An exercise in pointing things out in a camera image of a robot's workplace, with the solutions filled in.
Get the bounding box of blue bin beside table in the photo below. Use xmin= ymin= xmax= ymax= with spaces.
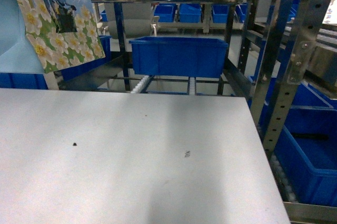
xmin=274 ymin=108 xmax=336 ymax=207

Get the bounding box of blue bin right of post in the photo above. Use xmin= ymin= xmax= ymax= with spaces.
xmin=130 ymin=36 xmax=228 ymax=78

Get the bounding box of steel rack post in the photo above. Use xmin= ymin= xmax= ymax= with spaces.
xmin=262 ymin=0 xmax=331 ymax=158

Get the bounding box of flower gift bag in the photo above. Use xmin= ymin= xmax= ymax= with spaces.
xmin=1 ymin=0 xmax=105 ymax=74

